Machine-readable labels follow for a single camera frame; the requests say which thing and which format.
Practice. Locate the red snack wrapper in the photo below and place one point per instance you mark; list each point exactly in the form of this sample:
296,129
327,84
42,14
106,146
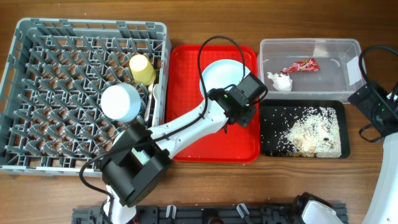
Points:
308,65

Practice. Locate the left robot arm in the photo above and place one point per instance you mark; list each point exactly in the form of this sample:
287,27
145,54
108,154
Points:
128,181

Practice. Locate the light green bowl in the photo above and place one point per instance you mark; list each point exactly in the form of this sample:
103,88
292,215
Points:
142,157

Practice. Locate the grey plastic dishwasher rack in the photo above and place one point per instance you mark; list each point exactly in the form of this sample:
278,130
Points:
55,74

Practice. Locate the black plastic tray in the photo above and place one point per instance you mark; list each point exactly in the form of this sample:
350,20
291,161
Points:
337,105

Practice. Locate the white plastic spoon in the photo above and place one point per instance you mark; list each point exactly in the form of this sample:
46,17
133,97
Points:
155,113

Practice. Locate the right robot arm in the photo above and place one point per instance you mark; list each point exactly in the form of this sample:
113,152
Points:
383,207

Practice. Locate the white tissue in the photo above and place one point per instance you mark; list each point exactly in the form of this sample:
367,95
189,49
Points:
281,82

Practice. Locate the light blue plate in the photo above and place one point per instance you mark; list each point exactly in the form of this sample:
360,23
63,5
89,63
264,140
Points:
222,73

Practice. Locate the clear plastic bin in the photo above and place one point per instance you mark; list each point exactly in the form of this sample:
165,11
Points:
337,79

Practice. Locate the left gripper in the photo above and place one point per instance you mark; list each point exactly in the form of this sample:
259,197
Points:
250,116

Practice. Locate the light green small plate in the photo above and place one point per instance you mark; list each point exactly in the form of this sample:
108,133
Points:
121,102

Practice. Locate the red plastic tray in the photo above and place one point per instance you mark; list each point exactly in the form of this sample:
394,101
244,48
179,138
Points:
239,144

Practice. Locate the rice and peanut leftovers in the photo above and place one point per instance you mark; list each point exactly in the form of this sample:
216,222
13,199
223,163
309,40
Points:
297,131

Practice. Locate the yellow plastic cup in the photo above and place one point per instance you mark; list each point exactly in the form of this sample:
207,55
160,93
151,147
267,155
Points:
142,70

